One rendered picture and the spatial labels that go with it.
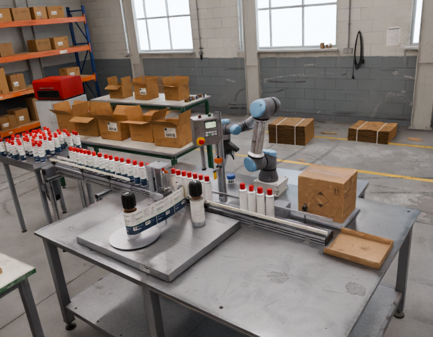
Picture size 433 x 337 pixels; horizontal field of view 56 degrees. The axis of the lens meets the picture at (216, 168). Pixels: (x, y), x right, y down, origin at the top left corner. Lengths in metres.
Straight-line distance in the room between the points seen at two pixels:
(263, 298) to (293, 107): 6.65
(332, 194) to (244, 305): 0.94
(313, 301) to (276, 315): 0.20
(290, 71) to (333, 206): 5.91
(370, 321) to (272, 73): 6.31
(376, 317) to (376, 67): 5.52
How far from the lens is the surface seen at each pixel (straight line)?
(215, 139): 2.80
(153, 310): 2.42
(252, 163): 2.90
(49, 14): 10.26
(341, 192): 2.58
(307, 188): 2.66
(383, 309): 3.05
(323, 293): 2.12
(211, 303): 2.07
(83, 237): 2.74
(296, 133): 6.78
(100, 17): 11.29
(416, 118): 7.84
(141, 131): 4.84
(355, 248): 2.47
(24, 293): 2.79
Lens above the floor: 2.13
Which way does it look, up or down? 21 degrees down
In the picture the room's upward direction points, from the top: 5 degrees counter-clockwise
